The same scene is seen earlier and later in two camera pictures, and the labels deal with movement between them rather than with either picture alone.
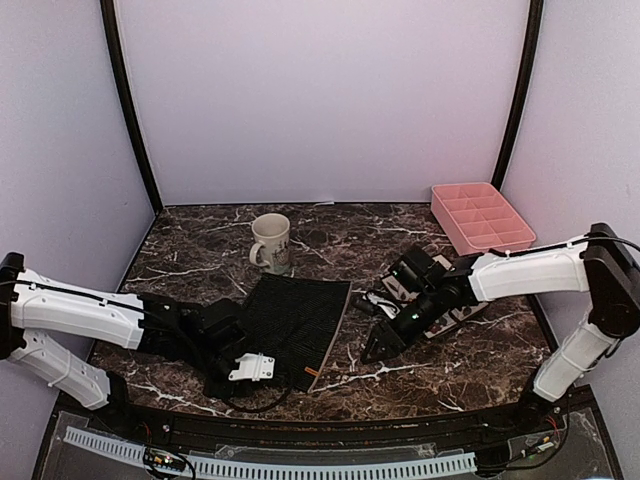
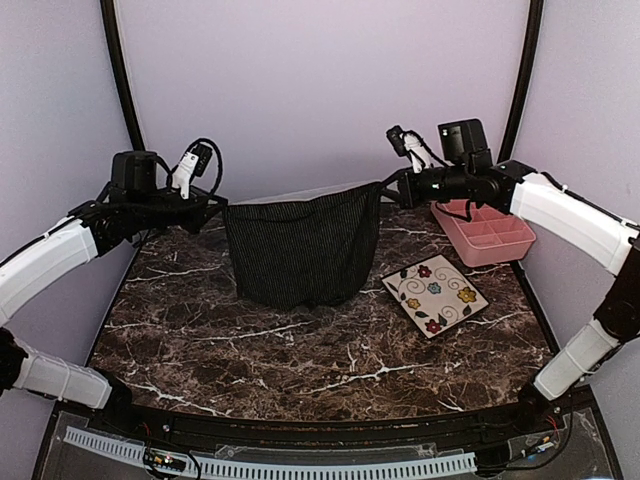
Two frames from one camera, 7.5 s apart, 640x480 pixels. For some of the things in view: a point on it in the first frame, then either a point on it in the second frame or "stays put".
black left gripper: [213, 390] → [199, 200]
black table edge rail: [319, 434] stays put
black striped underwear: [293, 319] → [306, 252]
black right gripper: [387, 334] → [408, 196]
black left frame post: [119, 71] stays put
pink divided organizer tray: [478, 219] stays put
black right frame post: [524, 91] stays put
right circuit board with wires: [530, 448] stays put
